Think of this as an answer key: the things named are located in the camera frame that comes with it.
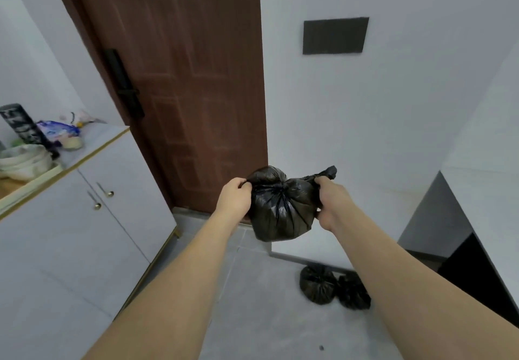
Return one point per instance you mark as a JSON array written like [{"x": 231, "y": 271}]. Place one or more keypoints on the person's right hand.
[{"x": 332, "y": 203}]

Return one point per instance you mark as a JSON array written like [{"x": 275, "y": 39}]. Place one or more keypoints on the person's left hand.
[{"x": 232, "y": 199}]

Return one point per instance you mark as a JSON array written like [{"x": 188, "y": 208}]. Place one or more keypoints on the person's right fingers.
[{"x": 320, "y": 193}]

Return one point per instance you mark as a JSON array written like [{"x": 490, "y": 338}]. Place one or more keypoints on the person's left thumb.
[{"x": 244, "y": 183}]

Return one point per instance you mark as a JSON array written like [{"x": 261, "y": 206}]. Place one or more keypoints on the black garbage bag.
[
  {"x": 318, "y": 284},
  {"x": 284, "y": 205},
  {"x": 353, "y": 293}
]

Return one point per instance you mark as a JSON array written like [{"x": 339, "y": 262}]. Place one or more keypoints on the person's right forearm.
[{"x": 413, "y": 290}]

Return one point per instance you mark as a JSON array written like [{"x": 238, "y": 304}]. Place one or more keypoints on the person's left forearm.
[{"x": 170, "y": 290}]

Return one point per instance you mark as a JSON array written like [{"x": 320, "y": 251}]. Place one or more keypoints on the brown wooden door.
[{"x": 182, "y": 88}]

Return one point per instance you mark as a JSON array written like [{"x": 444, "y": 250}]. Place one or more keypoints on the gold cabinet knob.
[
  {"x": 109, "y": 193},
  {"x": 96, "y": 204}
]

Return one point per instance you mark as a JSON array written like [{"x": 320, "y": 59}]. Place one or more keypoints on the white counter with dark opening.
[{"x": 466, "y": 230}]

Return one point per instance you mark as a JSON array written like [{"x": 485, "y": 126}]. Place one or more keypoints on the white plastic bag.
[{"x": 83, "y": 118}]

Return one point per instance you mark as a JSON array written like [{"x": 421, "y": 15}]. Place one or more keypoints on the small cream container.
[{"x": 73, "y": 142}]

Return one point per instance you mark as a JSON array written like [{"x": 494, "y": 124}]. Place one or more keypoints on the white cabinet with gold trim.
[{"x": 73, "y": 242}]

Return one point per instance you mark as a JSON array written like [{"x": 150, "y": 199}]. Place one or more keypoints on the blue and white packet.
[{"x": 61, "y": 129}]

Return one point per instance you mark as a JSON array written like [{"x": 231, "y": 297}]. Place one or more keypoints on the white bowl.
[{"x": 24, "y": 163}]

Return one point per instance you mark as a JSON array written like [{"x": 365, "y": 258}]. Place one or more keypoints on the black patterned cylinder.
[{"x": 26, "y": 128}]

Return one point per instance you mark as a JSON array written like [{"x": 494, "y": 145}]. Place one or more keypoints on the black wall panel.
[{"x": 335, "y": 35}]

